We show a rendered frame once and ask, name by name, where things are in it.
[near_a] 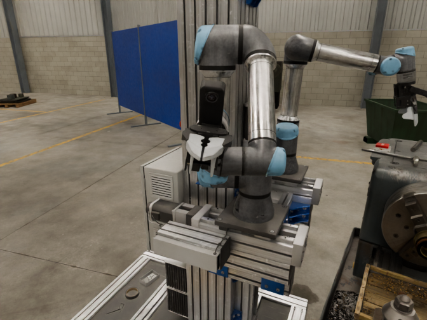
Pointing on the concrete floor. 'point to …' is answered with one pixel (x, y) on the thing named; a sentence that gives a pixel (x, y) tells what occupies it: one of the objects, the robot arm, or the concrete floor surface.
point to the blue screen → (149, 72)
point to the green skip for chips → (393, 122)
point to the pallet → (16, 101)
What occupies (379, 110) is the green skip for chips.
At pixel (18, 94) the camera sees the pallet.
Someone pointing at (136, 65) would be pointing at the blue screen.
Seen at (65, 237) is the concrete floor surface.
